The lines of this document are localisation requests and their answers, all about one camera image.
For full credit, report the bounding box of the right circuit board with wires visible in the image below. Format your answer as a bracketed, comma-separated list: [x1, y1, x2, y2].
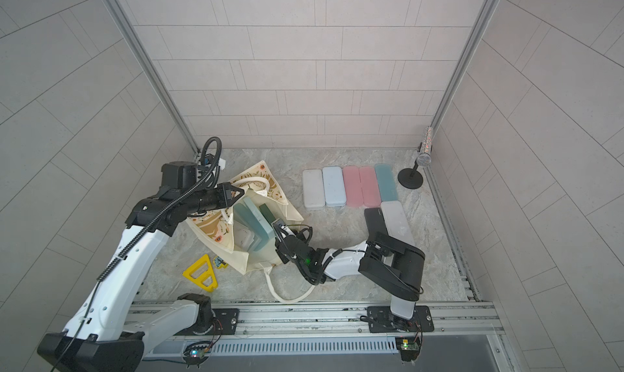
[395, 336, 423, 362]

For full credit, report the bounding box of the floral canvas tote bag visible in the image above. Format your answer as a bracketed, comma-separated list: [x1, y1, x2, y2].
[186, 161, 303, 303]

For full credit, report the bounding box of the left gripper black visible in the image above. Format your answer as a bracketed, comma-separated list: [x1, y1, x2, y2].
[182, 181, 247, 215]

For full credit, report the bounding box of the glitter microphone on stand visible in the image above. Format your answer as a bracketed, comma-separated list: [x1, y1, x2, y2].
[397, 126, 433, 190]

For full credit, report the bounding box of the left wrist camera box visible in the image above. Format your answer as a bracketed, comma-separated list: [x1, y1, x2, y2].
[161, 161, 198, 191]

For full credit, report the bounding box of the small round yellow sticker toy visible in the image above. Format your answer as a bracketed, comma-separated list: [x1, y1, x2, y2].
[213, 256, 228, 269]

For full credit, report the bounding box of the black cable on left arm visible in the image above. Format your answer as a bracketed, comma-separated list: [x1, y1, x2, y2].
[48, 136, 224, 372]

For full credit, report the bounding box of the teal translucent pencil case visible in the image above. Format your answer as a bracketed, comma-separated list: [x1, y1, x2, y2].
[375, 164, 399, 202]

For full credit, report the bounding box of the grey teal pencil case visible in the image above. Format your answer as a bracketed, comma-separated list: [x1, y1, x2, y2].
[233, 197, 276, 253]

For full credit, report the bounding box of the dark grey pencil case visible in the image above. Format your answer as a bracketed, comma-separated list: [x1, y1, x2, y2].
[364, 208, 388, 240]

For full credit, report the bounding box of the dark green pencil case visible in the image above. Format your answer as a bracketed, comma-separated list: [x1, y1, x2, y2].
[258, 204, 277, 226]

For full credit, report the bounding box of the white glossy tin pencil case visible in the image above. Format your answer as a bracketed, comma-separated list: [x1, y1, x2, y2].
[302, 170, 326, 210]

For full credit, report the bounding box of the aluminium mounting rail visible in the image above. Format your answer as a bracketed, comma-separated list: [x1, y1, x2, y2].
[94, 300, 503, 341]

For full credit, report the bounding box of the pink translucent pencil case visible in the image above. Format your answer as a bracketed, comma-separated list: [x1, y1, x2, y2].
[359, 166, 381, 208]

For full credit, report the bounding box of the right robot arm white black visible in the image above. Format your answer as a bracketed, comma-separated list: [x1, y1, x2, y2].
[272, 219, 426, 331]

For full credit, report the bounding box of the circuit board with wires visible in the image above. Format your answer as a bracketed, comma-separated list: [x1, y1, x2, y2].
[395, 336, 423, 362]
[182, 340, 213, 368]

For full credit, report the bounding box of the yellow triangular plastic tool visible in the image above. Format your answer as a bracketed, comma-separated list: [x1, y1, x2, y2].
[182, 254, 219, 292]

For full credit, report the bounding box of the pale mint pencil case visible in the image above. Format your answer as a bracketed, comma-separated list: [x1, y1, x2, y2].
[322, 166, 346, 207]

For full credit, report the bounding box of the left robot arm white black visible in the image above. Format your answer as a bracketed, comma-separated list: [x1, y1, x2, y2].
[37, 183, 245, 371]

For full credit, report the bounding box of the left circuit board with wires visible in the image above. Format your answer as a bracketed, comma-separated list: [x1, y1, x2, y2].
[182, 340, 213, 368]

